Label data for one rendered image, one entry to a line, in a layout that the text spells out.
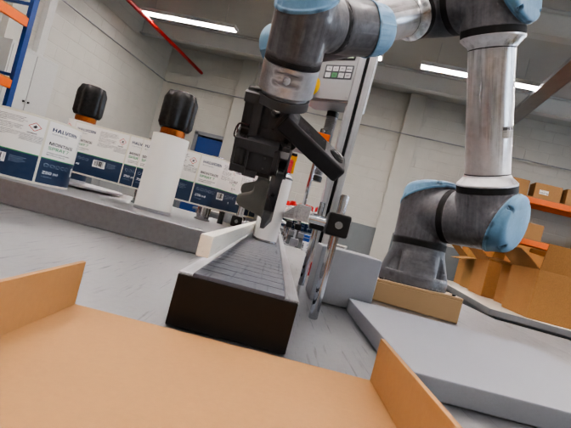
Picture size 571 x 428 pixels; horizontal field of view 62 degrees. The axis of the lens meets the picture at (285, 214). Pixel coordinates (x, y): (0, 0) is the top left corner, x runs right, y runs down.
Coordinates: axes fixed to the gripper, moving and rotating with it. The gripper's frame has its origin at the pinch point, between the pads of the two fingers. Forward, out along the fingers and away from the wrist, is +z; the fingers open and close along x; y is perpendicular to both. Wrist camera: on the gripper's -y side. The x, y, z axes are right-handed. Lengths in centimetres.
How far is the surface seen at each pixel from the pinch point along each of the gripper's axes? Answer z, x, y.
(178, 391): -14.8, 45.8, 1.9
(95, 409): -17, 50, 5
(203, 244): -14.0, 30.1, 4.5
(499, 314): 91, -122, -116
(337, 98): -4, -64, -9
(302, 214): -18.2, 27.7, -3.1
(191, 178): 26, -56, 25
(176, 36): 154, -777, 244
